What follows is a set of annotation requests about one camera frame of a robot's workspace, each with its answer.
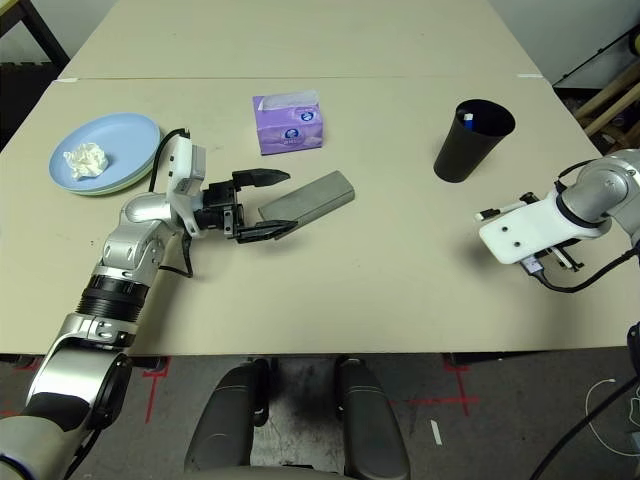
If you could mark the purple tissue pack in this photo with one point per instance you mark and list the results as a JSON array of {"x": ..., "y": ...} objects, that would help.
[{"x": 290, "y": 135}]

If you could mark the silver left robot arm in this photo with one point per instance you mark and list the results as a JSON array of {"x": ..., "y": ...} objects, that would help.
[{"x": 145, "y": 210}]

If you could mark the white blue marker pen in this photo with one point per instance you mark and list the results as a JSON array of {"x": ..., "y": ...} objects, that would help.
[{"x": 468, "y": 120}]

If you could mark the white floor tape strip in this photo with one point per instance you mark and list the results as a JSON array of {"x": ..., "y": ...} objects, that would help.
[{"x": 436, "y": 433}]

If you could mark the white tissue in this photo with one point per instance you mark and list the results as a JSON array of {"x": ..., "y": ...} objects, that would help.
[{"x": 87, "y": 160}]

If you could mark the green plastic plate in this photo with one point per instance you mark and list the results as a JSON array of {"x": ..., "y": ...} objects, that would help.
[{"x": 115, "y": 191}]

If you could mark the black table foot bar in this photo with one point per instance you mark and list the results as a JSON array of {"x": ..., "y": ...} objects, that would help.
[{"x": 525, "y": 360}]

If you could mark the side table with black frame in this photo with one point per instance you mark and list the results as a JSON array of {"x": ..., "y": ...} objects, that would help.
[{"x": 45, "y": 35}]

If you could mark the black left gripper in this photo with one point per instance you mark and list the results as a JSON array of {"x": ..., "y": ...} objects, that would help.
[{"x": 220, "y": 210}]

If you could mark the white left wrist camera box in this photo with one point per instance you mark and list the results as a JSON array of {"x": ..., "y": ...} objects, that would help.
[{"x": 185, "y": 165}]

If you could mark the black foam mats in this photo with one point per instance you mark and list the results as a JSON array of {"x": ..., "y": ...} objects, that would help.
[{"x": 20, "y": 100}]

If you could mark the blue plastic plate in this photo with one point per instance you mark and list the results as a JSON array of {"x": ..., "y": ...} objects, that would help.
[{"x": 125, "y": 140}]

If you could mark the black plastic cup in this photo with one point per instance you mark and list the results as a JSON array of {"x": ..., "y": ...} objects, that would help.
[{"x": 457, "y": 160}]

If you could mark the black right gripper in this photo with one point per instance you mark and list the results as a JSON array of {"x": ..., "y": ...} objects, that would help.
[{"x": 565, "y": 257}]

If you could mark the grey glasses case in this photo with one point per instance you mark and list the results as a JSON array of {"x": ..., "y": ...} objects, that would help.
[{"x": 310, "y": 197}]

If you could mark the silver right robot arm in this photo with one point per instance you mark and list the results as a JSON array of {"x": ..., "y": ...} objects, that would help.
[{"x": 605, "y": 190}]

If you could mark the wooden frame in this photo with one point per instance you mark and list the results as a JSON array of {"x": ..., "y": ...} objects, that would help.
[{"x": 607, "y": 91}]

